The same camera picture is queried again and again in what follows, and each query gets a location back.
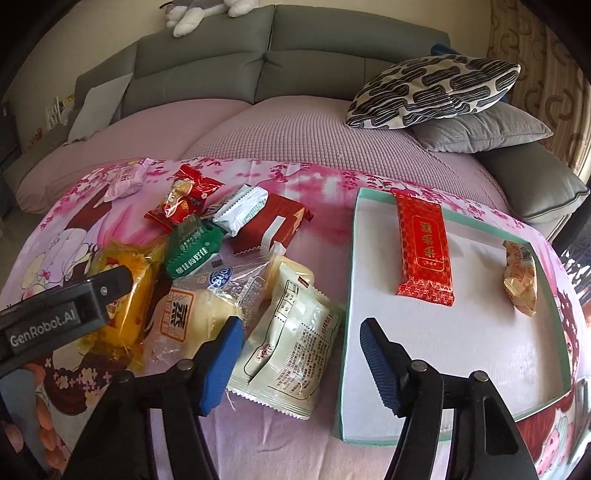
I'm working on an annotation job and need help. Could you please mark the light grey cushion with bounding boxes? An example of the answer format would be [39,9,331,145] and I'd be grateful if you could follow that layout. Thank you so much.
[67,73,133,144]

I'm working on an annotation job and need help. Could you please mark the patterned curtain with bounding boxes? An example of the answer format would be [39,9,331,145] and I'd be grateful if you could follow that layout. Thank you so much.
[488,1,590,181]

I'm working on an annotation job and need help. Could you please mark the books on sofa ledge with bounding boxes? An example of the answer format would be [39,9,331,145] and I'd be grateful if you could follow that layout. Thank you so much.
[29,94,75,146]

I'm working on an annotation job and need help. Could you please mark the clear bag round bun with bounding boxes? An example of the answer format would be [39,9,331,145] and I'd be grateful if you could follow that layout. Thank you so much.
[143,249,273,374]

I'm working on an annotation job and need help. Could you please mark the pink swiss roll packet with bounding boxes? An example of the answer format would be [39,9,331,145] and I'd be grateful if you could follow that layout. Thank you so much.
[103,162,147,202]

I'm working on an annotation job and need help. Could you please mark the green snack packet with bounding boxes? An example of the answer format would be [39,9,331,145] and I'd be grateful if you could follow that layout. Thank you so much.
[164,214,225,279]

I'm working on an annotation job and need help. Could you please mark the red candy shaped snack packet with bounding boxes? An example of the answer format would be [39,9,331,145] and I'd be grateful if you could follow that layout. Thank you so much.
[144,164,224,233]

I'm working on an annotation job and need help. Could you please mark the grey pillow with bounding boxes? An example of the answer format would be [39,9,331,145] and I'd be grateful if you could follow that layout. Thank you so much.
[410,102,553,154]

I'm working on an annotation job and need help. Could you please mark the white green cracker packet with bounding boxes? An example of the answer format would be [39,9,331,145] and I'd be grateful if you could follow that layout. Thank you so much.
[211,184,270,237]

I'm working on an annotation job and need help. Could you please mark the long red bar packet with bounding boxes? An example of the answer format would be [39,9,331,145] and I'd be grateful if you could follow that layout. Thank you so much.
[394,193,455,307]

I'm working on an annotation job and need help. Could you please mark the grey white plush toy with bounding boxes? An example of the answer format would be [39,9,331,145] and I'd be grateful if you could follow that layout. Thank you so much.
[160,0,259,38]

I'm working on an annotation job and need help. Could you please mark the grey sofa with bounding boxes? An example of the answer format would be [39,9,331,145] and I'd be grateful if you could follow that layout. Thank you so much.
[3,4,591,241]

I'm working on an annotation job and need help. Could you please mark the black white patterned pillow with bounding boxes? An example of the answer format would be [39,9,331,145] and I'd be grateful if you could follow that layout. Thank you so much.
[346,54,521,130]

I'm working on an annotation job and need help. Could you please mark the teal cardboard tray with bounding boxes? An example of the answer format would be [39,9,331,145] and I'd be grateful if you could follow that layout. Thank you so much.
[338,188,571,446]

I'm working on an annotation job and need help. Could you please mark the dark red snack box packet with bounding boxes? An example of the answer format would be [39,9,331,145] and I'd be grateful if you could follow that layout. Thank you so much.
[230,193,314,253]

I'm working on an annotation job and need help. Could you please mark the beige white printed snack pouch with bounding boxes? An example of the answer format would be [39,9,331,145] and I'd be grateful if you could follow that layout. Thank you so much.
[228,267,346,420]

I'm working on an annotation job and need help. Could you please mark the orange yellow cake packet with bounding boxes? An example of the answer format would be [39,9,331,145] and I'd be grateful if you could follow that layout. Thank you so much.
[79,237,166,369]

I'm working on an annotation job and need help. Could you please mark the blue cloth behind pillow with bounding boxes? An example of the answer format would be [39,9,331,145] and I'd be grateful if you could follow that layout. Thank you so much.
[431,43,459,56]

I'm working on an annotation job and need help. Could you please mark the pink cartoon print cloth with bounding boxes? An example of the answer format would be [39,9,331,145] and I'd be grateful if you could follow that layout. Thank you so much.
[0,156,590,480]

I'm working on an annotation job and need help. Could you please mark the tan red printed snack packet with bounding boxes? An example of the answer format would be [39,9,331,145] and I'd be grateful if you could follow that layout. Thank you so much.
[503,240,538,317]

